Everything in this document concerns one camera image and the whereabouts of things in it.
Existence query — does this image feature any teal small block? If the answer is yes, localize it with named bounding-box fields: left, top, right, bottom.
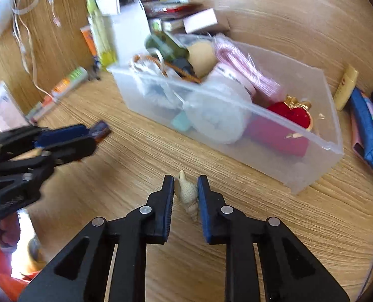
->
left=171, top=111, right=192, bottom=132

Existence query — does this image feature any white cardboard box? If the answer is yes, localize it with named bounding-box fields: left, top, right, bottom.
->
left=183, top=8, right=230, bottom=33

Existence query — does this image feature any yellow green tube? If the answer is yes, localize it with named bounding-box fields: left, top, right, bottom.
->
left=86, top=0, right=116, bottom=69

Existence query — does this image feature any small dark card item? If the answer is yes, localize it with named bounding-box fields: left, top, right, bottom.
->
left=89, top=120, right=111, bottom=144

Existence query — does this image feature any magenta box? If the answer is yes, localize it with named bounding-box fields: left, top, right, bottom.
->
left=245, top=117, right=309, bottom=157

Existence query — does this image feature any clear plastic storage bin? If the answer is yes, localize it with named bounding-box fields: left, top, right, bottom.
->
left=109, top=42, right=344, bottom=193

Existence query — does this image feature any yellow cream tube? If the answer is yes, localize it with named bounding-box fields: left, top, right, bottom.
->
left=333, top=64, right=359, bottom=111

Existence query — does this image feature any orange tube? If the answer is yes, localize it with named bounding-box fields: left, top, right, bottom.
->
left=80, top=25, right=99, bottom=67

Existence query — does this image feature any red gold-trimmed case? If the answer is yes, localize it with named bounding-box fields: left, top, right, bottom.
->
left=267, top=95, right=313, bottom=132

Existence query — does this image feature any beige makeup sponge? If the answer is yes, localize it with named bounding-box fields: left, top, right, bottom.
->
left=187, top=40, right=218, bottom=79

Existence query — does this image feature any white paper bag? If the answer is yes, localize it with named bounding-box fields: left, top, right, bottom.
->
left=95, top=0, right=150, bottom=65

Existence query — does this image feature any dark green bottle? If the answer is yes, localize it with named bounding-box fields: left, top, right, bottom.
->
left=145, top=31, right=195, bottom=76

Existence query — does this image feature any red dark booklet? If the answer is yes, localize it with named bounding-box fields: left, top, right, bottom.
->
left=143, top=2, right=203, bottom=19

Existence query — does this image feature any white cable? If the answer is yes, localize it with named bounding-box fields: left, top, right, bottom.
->
left=10, top=0, right=63, bottom=102

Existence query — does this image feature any beige spiral seashell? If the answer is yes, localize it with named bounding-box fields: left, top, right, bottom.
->
left=175, top=170, right=199, bottom=221

